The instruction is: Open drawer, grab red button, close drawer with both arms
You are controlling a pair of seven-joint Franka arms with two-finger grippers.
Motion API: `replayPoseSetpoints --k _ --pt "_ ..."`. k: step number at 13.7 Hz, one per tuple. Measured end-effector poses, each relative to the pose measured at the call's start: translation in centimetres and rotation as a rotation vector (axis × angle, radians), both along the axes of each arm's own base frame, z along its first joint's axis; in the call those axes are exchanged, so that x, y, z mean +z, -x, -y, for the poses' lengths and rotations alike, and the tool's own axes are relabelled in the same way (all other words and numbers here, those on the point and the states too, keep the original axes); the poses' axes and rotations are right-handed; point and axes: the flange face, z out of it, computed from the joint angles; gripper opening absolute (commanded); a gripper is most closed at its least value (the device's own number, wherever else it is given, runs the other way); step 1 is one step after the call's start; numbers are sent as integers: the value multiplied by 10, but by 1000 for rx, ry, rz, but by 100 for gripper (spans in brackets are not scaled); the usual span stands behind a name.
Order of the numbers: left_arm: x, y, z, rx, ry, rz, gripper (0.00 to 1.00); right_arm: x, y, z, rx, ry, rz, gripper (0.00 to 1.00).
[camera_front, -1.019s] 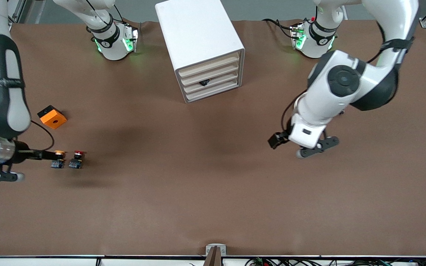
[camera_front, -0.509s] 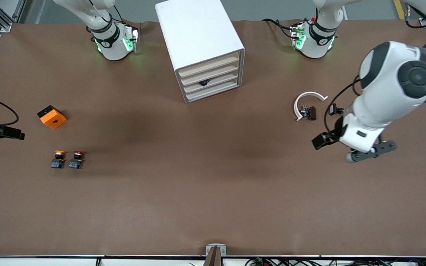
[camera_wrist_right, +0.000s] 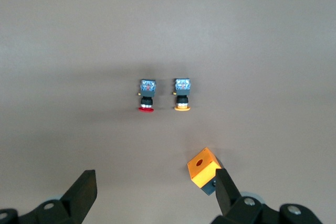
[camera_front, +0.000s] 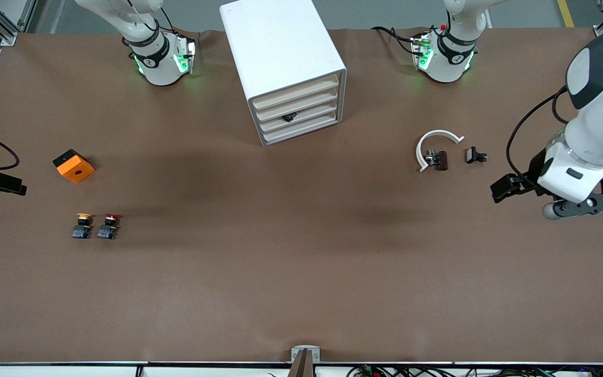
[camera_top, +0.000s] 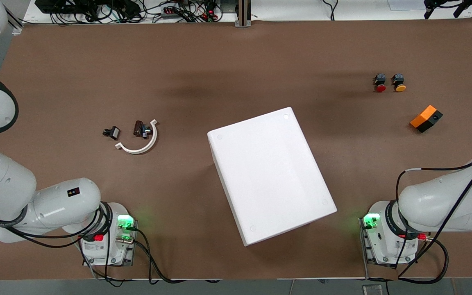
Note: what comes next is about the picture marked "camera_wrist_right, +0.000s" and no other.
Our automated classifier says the yellow push button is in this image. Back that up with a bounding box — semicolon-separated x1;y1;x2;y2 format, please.
172;77;192;112

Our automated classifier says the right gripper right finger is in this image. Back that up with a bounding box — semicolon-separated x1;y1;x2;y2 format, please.
212;168;326;224

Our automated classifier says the brown table mat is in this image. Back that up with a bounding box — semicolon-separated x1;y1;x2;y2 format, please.
0;0;336;224

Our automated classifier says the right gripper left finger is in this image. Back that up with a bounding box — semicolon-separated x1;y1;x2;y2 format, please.
0;169;98;224

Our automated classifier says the orange button enclosure box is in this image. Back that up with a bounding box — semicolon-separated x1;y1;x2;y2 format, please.
186;147;224;196

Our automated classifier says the red push button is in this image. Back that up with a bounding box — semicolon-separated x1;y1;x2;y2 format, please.
137;78;158;114

